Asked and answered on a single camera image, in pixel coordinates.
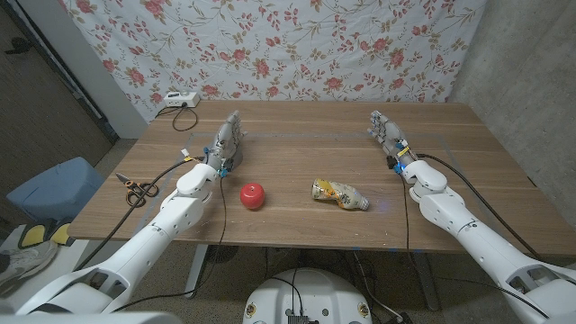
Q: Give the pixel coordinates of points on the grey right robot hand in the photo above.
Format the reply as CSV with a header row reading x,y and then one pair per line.
x,y
391,137

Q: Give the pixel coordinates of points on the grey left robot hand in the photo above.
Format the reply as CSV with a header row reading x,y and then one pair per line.
x,y
227,144

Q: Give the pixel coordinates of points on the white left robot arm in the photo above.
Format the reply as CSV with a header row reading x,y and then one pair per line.
x,y
148,234

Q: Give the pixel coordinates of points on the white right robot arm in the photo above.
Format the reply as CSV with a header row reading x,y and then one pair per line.
x,y
486,243

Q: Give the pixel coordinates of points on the red apple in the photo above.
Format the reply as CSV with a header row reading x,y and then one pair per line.
x,y
252,196

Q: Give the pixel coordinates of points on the white power strip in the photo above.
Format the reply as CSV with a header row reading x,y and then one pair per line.
x,y
181,99

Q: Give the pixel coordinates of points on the floral backdrop cloth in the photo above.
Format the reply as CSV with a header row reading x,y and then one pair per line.
x,y
382,27

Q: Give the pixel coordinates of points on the white table leg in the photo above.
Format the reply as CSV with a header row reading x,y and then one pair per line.
x,y
197,270

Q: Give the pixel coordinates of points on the grey table leg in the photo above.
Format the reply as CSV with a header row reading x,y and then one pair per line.
x,y
425,279

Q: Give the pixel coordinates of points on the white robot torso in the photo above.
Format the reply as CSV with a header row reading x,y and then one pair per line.
x,y
315,292

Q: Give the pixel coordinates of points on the blue plastic bin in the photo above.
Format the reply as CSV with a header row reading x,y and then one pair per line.
x,y
54,189

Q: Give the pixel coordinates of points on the dark brown door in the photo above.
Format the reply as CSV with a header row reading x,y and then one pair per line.
x,y
40,112

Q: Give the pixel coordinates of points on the yellow black slippers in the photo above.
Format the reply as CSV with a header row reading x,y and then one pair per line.
x,y
33,234

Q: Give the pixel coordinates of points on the grey sneaker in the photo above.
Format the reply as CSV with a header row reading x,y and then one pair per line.
x,y
22,265

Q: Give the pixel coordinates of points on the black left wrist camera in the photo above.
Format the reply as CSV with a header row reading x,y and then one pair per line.
x,y
226,168

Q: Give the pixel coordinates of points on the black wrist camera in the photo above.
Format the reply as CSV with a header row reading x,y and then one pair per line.
x,y
392,163
226,168

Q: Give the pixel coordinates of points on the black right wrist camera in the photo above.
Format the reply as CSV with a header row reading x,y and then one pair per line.
x,y
392,163

